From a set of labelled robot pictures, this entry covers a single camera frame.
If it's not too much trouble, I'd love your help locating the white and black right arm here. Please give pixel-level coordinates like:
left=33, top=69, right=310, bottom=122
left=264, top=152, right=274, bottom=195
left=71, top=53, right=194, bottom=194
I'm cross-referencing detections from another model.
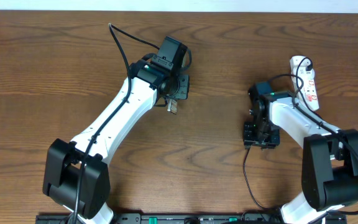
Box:
left=243, top=82, right=358, bottom=223

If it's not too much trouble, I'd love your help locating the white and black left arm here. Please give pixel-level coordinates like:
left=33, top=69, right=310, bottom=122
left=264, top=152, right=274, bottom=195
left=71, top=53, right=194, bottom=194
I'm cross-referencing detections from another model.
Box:
left=36, top=37, right=191, bottom=223

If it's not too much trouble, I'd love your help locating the white USB charger plug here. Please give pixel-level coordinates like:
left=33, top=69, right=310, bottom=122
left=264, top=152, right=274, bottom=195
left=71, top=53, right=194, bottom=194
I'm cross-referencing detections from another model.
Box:
left=292, top=66, right=315, bottom=82

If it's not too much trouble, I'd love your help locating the white power strip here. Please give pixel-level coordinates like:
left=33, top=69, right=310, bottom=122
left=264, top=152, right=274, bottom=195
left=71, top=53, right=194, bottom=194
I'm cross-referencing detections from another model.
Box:
left=290, top=55, right=319, bottom=111

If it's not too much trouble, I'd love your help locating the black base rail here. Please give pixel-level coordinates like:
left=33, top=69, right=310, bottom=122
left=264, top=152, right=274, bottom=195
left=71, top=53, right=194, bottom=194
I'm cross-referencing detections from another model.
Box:
left=35, top=212, right=347, bottom=224

